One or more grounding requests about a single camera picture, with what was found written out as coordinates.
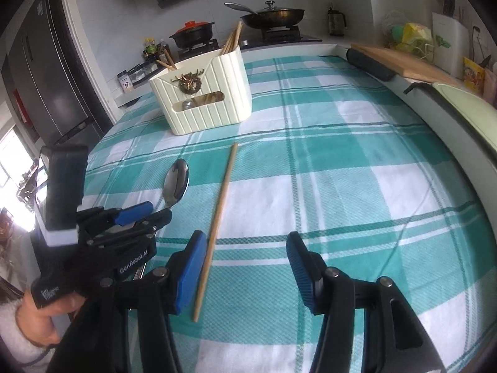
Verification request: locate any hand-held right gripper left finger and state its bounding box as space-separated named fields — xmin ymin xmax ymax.
xmin=48 ymin=230 xmax=208 ymax=373

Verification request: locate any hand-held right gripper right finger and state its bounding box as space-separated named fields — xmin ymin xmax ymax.
xmin=286 ymin=232 xmax=447 ymax=373

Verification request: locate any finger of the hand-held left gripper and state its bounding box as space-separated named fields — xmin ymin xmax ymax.
xmin=78 ymin=201 xmax=154 ymax=228
xmin=116 ymin=208 xmax=174 ymax=238

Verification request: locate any cream ribbed utensil holder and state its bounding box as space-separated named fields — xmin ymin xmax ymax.
xmin=148 ymin=45 xmax=253 ymax=136

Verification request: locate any person's left forearm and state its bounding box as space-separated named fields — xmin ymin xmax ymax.
xmin=0 ymin=276 xmax=59 ymax=366

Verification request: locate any person's left hand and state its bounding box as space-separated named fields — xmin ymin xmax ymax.
xmin=19 ymin=291 xmax=86 ymax=347

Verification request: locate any dark grey refrigerator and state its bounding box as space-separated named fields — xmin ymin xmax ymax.
xmin=1 ymin=0 xmax=114 ymax=150

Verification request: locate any teal checkered tablecloth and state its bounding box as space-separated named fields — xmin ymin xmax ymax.
xmin=83 ymin=55 xmax=486 ymax=373

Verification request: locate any black lid spice shaker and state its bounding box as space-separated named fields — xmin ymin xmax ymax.
xmin=116 ymin=70 xmax=134 ymax=93

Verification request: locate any black spice jar rack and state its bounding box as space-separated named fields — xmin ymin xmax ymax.
xmin=128 ymin=61 xmax=164 ymax=83

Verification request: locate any black clay pot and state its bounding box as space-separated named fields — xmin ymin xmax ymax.
xmin=170 ymin=25 xmax=215 ymax=49

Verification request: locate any red pot lid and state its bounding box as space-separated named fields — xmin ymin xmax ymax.
xmin=173 ymin=21 xmax=210 ymax=34

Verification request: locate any black rolled mat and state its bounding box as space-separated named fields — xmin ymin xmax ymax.
xmin=347 ymin=48 xmax=397 ymax=82

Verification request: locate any dark metal wok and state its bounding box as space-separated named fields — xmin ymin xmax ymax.
xmin=224 ymin=2 xmax=305 ymax=30

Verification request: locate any black glass gas stove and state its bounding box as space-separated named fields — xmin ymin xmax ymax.
xmin=176 ymin=33 xmax=323 ymax=57

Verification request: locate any pale green appliance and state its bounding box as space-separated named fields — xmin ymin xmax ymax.
xmin=404 ymin=81 xmax=497 ymax=189

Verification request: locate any wooden cutting board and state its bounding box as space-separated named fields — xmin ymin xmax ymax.
xmin=351 ymin=44 xmax=467 ymax=87

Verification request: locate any glass wok lid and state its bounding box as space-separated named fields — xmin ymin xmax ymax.
xmin=250 ymin=1 xmax=294 ymax=16

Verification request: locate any glass french press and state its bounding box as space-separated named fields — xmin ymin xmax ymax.
xmin=327 ymin=4 xmax=346 ymax=37

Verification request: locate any yellow snack packet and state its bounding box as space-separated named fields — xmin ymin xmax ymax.
xmin=463 ymin=56 xmax=486 ymax=94

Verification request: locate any yellow plastic bag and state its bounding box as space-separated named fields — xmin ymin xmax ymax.
xmin=400 ymin=22 xmax=433 ymax=53

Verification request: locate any clear plastic bag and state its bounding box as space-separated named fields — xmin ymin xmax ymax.
xmin=382 ymin=10 xmax=408 ymax=47

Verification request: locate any white knife block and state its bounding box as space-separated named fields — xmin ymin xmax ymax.
xmin=432 ymin=12 xmax=471 ymax=77

